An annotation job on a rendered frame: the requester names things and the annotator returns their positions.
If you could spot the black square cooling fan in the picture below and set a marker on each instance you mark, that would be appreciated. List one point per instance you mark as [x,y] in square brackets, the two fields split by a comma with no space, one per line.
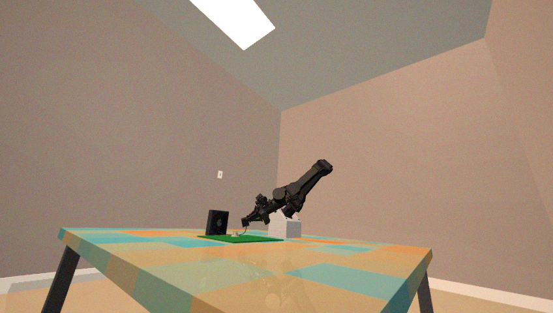
[217,221]

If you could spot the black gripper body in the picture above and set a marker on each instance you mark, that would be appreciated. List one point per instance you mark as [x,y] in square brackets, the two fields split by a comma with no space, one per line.
[264,213]

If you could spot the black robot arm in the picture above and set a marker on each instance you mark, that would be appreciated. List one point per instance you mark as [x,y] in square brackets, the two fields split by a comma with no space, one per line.
[293,196]

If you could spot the green circuit board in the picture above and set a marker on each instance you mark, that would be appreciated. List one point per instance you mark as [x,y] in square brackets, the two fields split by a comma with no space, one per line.
[235,238]

